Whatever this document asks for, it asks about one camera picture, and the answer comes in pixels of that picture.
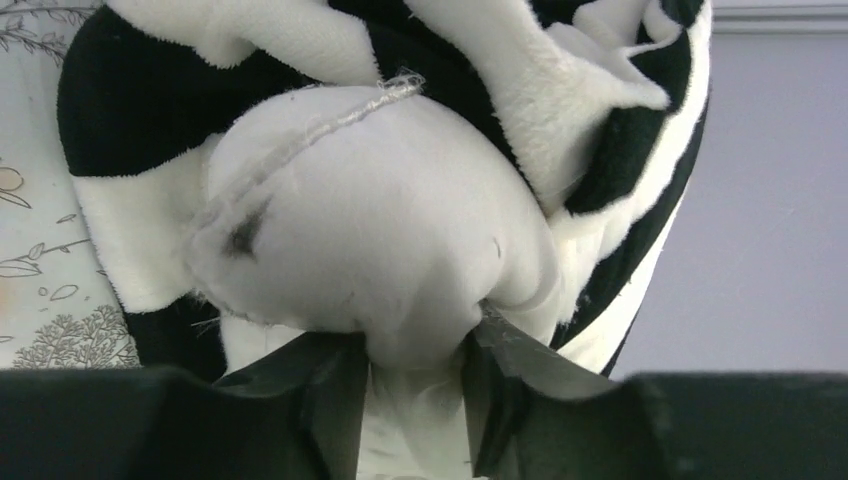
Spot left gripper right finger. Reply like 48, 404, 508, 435
461, 305, 632, 479

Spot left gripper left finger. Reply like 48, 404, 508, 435
215, 333, 369, 479

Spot white pillow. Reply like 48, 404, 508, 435
182, 83, 563, 479

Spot black white striped pillowcase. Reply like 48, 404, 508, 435
57, 1, 713, 379

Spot floral patterned table mat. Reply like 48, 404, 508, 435
1, 1, 138, 369

